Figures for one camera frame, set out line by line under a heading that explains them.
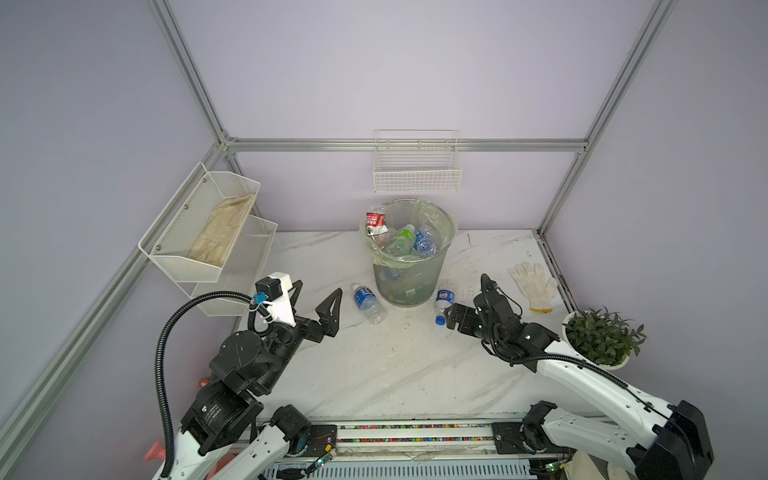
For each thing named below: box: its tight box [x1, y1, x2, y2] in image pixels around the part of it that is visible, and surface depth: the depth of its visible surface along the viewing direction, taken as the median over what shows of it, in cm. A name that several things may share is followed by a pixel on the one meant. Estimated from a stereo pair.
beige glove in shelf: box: [187, 193, 255, 267], surface depth 80 cm
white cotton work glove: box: [508, 262, 558, 313], surface depth 106 cm
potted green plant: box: [562, 306, 647, 370], surface depth 75 cm
